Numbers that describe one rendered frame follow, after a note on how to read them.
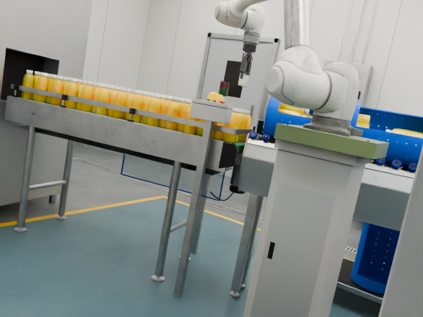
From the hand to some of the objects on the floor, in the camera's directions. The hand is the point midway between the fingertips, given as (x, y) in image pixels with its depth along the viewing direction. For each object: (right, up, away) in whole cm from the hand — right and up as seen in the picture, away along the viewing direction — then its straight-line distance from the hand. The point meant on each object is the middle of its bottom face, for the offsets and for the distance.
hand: (243, 80), depth 220 cm
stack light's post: (-31, -113, +68) cm, 135 cm away
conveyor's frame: (-88, -105, +49) cm, 146 cm away
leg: (-4, -126, +13) cm, 126 cm away
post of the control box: (-37, -121, +1) cm, 126 cm away
